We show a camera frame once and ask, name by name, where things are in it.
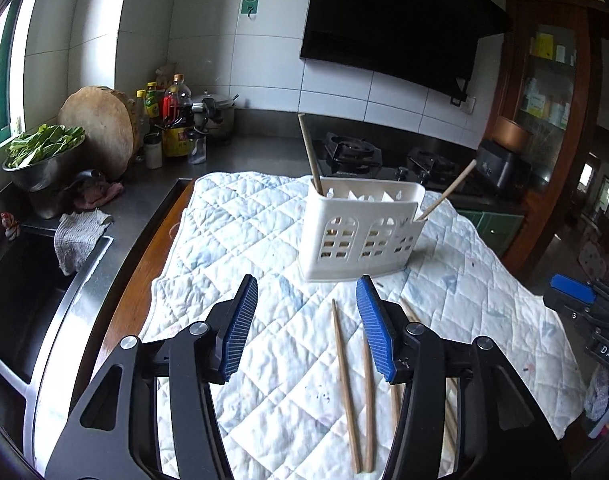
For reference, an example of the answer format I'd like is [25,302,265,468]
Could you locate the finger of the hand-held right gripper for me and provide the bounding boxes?
[543,274,609,328]

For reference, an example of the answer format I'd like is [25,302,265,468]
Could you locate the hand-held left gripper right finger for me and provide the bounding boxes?
[355,274,571,480]

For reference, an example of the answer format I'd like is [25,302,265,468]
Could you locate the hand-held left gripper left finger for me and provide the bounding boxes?
[44,274,260,480]

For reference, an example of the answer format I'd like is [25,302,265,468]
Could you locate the wooden chopstick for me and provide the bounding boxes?
[417,160,478,221]
[362,332,376,473]
[332,299,361,474]
[443,377,459,461]
[399,299,425,326]
[298,114,324,196]
[391,384,403,433]

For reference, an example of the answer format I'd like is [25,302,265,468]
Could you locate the white plastic chopstick holder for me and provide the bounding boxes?
[298,177,428,283]

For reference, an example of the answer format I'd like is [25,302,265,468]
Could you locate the person's right hand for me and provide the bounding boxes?
[583,362,609,423]

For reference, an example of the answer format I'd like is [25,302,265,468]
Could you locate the white quilted cloth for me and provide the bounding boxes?
[139,170,588,480]

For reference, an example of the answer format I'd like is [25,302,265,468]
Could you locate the green cabinet doors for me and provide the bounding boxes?
[455,207,526,257]

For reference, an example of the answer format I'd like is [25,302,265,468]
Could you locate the brown wooden board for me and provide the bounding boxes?
[92,179,196,378]

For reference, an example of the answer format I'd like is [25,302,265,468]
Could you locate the black kitchen appliance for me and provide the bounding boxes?
[477,140,519,190]

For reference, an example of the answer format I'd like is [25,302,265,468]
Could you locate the wooden cabinet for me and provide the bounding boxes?
[485,0,604,271]

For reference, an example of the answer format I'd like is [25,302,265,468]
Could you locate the copper pot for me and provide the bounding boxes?
[491,116,533,153]

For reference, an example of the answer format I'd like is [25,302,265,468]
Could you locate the black gas stove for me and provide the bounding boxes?
[317,131,485,196]

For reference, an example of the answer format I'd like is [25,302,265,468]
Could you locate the grey dish rag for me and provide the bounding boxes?
[54,209,114,276]

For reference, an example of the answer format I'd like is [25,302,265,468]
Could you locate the small glass jar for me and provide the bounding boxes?
[187,132,208,165]

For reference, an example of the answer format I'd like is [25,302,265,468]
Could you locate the pink rag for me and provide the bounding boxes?
[73,180,124,212]

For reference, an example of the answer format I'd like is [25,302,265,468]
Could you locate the white seasoning shaker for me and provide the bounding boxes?
[143,134,164,170]

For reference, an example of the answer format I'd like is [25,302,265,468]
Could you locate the steel pressure cooker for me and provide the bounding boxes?
[192,91,239,145]

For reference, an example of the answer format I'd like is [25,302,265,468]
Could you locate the large dark oil bottle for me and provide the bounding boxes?
[163,75,194,158]

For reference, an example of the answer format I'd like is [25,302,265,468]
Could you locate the stainless steel sink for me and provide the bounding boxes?
[0,224,115,401]

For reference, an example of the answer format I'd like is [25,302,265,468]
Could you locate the steel pot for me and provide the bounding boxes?
[27,180,85,220]

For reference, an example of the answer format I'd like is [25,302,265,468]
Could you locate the yellow label sauce bottle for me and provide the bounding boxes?
[145,82,165,136]

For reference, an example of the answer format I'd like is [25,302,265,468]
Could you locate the green yellow bottle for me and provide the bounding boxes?
[135,89,150,136]

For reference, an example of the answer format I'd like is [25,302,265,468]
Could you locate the round wooden chopping board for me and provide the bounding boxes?
[58,86,136,181]

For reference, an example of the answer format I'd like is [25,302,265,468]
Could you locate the stainless steel bowl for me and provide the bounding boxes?
[3,135,85,193]

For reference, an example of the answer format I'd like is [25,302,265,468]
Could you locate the green leafy vegetables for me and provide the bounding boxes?
[7,124,86,168]

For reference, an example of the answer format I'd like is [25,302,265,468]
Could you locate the black range hood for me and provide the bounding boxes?
[300,0,513,96]

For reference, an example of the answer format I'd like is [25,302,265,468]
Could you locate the window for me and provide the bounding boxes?
[0,0,50,147]

